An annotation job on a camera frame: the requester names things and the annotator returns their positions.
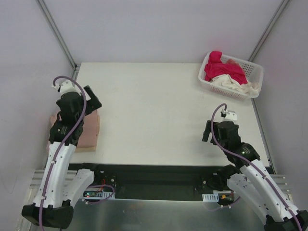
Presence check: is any dusty pink printed t shirt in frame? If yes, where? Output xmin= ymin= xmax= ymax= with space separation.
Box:
xmin=49 ymin=109 xmax=101 ymax=149

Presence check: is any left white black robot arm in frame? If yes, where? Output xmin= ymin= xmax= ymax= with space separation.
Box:
xmin=22 ymin=86 xmax=102 ymax=229

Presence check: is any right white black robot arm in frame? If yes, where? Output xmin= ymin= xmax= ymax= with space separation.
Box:
xmin=202 ymin=120 xmax=308 ymax=231

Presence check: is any folded beige t shirt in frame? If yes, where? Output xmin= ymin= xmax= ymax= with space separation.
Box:
xmin=46 ymin=144 xmax=97 ymax=157

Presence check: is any cream white t shirt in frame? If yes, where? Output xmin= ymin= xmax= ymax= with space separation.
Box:
xmin=210 ymin=74 xmax=261 ymax=96

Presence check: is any crimson red t shirt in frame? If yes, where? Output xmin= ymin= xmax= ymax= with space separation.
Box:
xmin=204 ymin=51 xmax=248 ymax=85

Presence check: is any white plastic laundry basket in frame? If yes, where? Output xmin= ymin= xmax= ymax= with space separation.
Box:
xmin=198 ymin=52 xmax=264 ymax=100

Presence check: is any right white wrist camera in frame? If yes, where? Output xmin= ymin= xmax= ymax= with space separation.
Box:
xmin=221 ymin=109 xmax=238 ymax=123

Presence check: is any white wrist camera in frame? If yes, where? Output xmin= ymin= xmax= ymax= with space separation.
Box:
xmin=221 ymin=109 xmax=238 ymax=123
xmin=53 ymin=80 xmax=77 ymax=95

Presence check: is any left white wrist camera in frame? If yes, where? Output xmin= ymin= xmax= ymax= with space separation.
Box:
xmin=53 ymin=80 xmax=77 ymax=95

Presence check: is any right white slotted cable duct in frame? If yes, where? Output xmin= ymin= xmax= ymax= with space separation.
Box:
xmin=202 ymin=193 xmax=219 ymax=203

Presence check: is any white slotted cable duct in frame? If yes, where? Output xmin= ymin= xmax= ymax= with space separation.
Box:
xmin=83 ymin=190 xmax=116 ymax=200
xmin=202 ymin=193 xmax=219 ymax=203

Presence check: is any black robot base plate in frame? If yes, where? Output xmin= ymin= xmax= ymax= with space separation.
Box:
xmin=68 ymin=163 xmax=231 ymax=201

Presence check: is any left white slotted cable duct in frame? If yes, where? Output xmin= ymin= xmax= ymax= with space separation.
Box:
xmin=83 ymin=190 xmax=116 ymax=200

